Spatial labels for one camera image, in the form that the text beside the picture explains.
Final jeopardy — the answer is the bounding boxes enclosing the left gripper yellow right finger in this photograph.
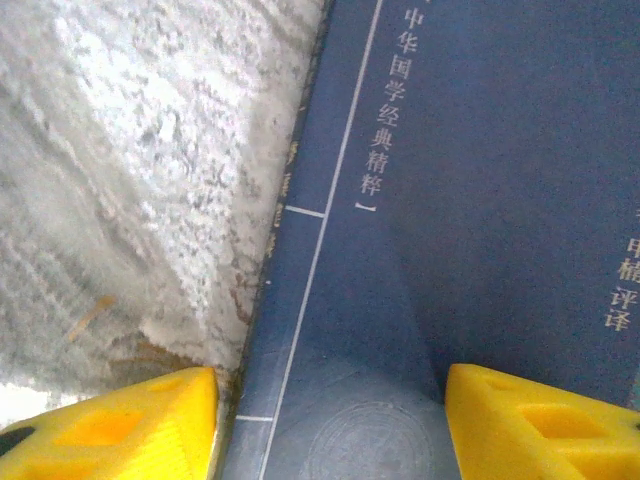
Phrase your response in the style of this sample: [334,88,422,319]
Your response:
[444,363,640,480]

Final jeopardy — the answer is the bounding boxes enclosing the dark blue book yellow label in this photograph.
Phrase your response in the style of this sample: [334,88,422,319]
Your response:
[219,0,640,480]

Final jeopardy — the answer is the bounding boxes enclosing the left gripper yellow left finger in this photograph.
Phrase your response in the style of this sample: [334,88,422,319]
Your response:
[0,366,220,480]

